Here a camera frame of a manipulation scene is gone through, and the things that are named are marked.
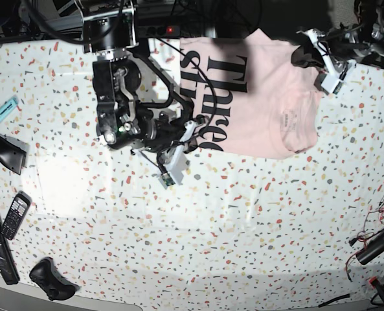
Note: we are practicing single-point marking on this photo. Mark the black game controller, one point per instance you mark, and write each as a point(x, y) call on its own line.
point(47, 277)

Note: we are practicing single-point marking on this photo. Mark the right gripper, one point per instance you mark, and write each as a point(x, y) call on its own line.
point(167, 153)

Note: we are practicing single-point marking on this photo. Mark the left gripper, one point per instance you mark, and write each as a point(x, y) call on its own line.
point(316, 53)

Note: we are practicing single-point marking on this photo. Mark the light blue highlighter pen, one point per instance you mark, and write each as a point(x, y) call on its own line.
point(8, 107)

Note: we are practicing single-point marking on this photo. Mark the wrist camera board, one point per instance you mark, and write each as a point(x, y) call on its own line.
point(166, 180)
point(334, 85)

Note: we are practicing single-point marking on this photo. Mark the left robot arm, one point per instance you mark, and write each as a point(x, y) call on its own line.
point(337, 52)

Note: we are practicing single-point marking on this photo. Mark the pink T-shirt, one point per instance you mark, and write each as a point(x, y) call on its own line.
point(260, 104)

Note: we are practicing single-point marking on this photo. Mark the terrazzo patterned table cloth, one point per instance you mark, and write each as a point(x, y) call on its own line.
point(240, 233)

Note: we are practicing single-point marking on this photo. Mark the black cordless phone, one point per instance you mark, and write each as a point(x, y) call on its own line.
point(16, 214)

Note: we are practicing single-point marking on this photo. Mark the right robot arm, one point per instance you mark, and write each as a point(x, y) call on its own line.
point(164, 128)

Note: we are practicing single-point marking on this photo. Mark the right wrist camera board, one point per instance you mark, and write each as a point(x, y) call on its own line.
point(166, 180)

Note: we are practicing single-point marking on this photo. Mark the black cylinder tool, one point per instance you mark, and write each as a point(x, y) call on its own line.
point(372, 250)

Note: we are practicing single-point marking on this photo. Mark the red tipped black tool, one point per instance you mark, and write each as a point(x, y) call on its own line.
point(374, 282)

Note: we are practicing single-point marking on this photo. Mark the black power strip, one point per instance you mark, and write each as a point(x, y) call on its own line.
point(162, 31)

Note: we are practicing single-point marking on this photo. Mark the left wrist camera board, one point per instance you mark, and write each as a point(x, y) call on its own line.
point(334, 85)

